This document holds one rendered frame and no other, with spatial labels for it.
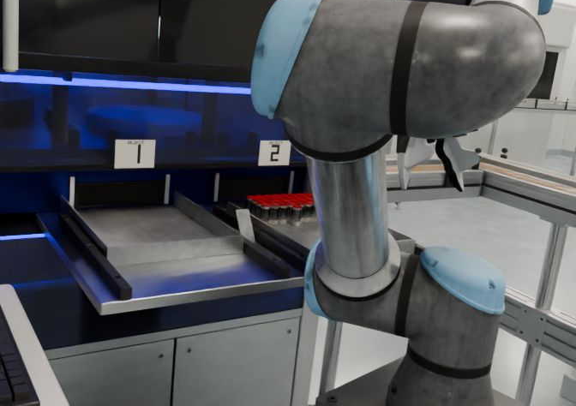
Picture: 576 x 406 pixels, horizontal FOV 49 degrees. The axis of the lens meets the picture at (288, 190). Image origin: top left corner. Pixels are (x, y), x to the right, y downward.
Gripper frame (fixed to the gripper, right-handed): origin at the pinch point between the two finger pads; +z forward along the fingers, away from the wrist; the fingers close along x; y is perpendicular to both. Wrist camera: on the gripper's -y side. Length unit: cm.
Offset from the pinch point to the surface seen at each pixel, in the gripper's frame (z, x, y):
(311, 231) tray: 3.3, 15.0, -42.2
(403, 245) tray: 7.7, 21.4, -22.6
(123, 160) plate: -14, -19, -61
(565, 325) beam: 35, 107, -31
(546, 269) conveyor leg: 18, 109, -36
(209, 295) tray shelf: 13.5, -22.1, -28.8
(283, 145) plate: -18, 18, -53
